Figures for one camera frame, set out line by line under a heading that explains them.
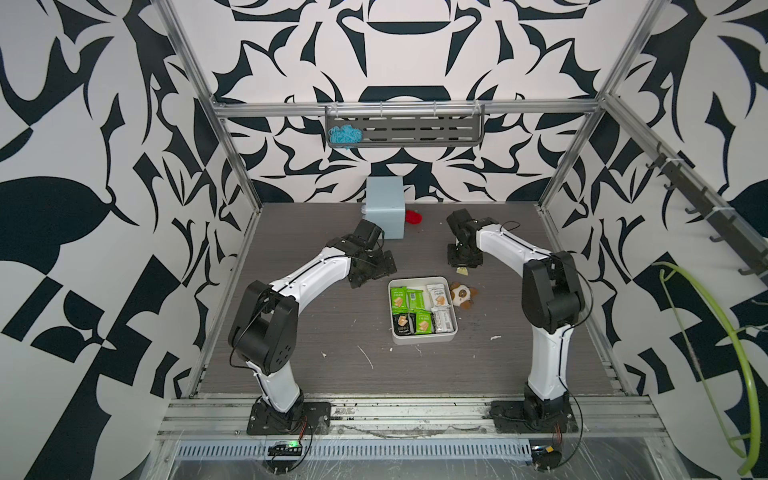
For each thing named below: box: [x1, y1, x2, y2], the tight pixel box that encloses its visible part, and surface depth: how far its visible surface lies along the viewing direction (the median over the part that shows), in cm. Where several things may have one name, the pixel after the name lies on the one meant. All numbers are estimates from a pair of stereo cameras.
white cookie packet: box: [426, 284, 451, 308], surface depth 94 cm
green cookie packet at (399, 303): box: [390, 286, 408, 314], surface depth 93 cm
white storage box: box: [388, 276, 459, 345], surface depth 92 cm
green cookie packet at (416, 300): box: [406, 289, 425, 310], surface depth 96 cm
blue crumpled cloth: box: [328, 124, 363, 150], surface depth 93 cm
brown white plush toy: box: [450, 282, 479, 310], surface depth 94 cm
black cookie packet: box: [392, 313, 417, 336], surface depth 89 cm
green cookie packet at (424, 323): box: [415, 311, 433, 335], surface depth 90 cm
